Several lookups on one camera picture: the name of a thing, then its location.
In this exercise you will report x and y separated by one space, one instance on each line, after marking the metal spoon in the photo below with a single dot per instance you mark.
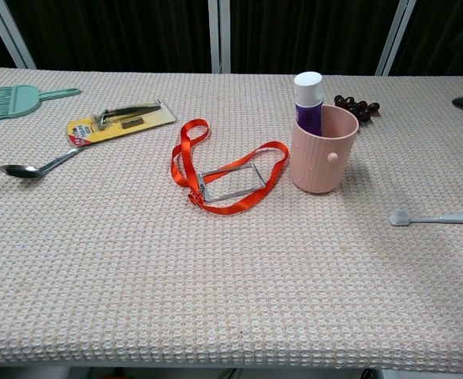
18 171

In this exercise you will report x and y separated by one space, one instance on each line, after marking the dark red grape bunch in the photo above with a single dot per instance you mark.
363 108

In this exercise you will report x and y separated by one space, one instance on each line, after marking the teal dustpan brush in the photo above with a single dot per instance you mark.
22 102

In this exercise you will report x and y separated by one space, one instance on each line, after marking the grey toothbrush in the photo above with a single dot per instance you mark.
398 218

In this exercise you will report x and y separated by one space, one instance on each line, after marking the pink mug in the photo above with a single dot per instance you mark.
314 166

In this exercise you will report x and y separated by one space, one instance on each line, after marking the beige waffle tablecloth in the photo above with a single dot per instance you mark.
215 276

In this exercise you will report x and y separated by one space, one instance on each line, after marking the clear badge holder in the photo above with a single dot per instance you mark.
231 183

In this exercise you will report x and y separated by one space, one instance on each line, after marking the purple bottle with white cap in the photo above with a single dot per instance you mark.
308 98

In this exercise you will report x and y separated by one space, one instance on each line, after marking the razor on yellow card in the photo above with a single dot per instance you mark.
156 118

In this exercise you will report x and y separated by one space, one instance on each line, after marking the white partition frame post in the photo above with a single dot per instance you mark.
394 35
220 35
12 35

